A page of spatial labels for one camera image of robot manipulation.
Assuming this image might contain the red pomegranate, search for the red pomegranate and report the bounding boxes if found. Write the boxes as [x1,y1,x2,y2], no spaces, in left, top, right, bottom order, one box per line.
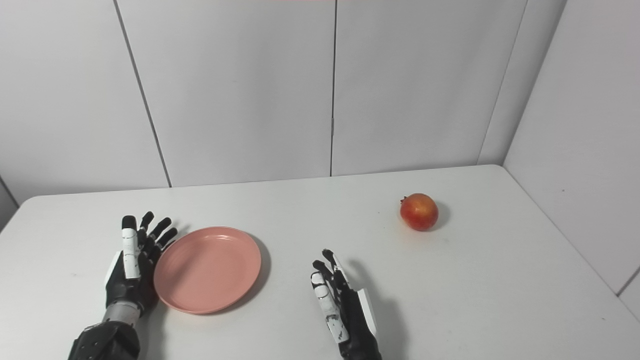
[399,193,439,232]

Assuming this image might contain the pink round plate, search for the pink round plate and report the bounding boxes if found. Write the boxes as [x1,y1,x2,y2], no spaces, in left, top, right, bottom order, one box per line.
[153,226,262,315]

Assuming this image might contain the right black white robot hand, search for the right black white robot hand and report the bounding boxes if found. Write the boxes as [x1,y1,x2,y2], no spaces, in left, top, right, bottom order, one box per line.
[310,248,383,360]

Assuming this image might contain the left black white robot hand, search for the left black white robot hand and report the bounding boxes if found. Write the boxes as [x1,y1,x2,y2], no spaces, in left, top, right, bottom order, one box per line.
[104,211,179,317]

